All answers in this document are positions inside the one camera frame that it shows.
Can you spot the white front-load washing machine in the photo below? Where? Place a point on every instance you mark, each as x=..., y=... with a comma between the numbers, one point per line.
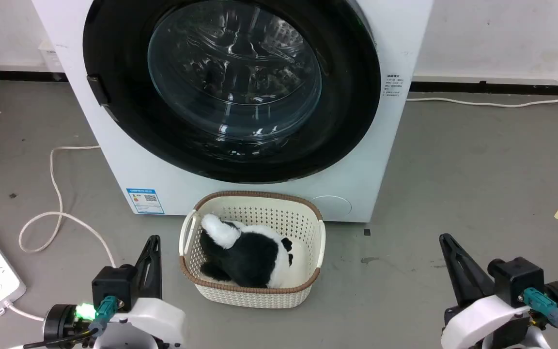
x=114, y=160

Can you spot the black and white plush toy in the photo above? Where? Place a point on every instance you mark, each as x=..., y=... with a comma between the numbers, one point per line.
x=245, y=254

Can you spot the round black glass washer door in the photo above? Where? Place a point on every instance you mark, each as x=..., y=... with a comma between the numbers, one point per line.
x=114, y=48

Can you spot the small text warning sticker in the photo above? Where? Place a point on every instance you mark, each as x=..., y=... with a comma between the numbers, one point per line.
x=393, y=86

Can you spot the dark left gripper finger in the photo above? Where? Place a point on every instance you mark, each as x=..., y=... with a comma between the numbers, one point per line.
x=156, y=271
x=142, y=276

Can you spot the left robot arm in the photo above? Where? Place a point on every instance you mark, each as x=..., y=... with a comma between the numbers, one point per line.
x=58, y=322

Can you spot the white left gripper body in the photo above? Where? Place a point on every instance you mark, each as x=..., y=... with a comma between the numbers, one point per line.
x=158, y=320

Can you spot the cream perforated laundry basket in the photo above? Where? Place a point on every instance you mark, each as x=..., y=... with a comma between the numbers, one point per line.
x=259, y=213

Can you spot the round white filter cover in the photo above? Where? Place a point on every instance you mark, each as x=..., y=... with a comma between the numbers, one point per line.
x=331, y=206

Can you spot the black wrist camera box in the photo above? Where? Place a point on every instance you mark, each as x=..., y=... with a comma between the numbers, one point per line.
x=112, y=286
x=516, y=278

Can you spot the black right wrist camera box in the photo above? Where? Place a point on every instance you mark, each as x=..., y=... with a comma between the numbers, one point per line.
x=516, y=278

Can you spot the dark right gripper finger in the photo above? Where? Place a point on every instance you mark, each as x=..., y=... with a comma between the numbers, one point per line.
x=475, y=276
x=458, y=281

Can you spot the blue energy label sticker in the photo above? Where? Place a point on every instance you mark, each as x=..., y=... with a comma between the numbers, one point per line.
x=146, y=200

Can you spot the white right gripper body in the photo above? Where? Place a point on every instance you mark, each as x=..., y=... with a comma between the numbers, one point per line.
x=482, y=322

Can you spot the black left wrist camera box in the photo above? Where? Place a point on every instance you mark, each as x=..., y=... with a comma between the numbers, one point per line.
x=112, y=286

